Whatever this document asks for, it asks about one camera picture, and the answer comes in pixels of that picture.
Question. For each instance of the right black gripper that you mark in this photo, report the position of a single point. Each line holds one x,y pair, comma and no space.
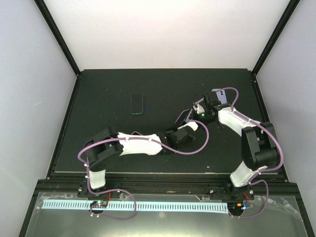
194,115

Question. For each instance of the lavender phone case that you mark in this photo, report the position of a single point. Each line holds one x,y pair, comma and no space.
221,95

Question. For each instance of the teal phone without case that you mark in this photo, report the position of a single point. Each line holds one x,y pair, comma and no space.
137,103

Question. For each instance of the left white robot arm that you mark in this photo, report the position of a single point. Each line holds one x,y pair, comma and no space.
107,146

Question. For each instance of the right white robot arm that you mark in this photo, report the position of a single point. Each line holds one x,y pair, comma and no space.
260,149

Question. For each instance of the right small circuit board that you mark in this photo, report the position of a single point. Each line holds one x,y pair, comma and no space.
236,206

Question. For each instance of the small circuit board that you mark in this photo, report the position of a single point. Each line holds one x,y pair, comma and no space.
99,204
236,206

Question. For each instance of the left small circuit board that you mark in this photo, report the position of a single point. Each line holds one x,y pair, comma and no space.
99,204

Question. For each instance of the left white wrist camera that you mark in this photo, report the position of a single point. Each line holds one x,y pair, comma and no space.
193,125

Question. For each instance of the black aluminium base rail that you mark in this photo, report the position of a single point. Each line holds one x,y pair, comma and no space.
216,187

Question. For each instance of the light blue slotted cable duct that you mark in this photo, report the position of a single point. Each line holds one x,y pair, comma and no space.
151,206

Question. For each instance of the right black frame post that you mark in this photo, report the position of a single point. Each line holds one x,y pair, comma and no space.
282,22

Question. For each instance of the black frame post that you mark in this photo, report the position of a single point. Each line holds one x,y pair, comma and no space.
282,22
41,5

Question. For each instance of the left black frame post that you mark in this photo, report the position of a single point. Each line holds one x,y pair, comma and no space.
41,5

